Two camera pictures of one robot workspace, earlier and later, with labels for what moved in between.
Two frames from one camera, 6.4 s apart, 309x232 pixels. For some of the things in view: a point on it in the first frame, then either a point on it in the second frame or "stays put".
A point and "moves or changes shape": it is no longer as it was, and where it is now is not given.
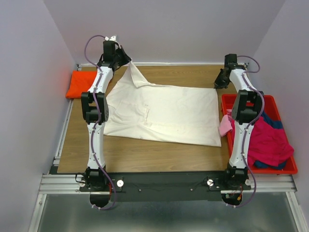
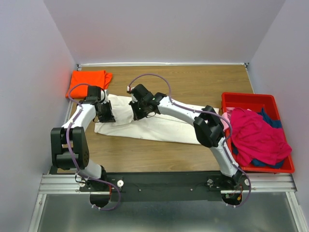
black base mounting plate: x=173 y=186 stays put
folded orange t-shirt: x=80 y=81 stays put
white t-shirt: x=138 y=108 moves or changes shape
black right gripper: x=217 y=85 -> x=136 y=116
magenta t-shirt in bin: x=267 y=145 stays put
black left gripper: x=125 y=59 -> x=109 y=118
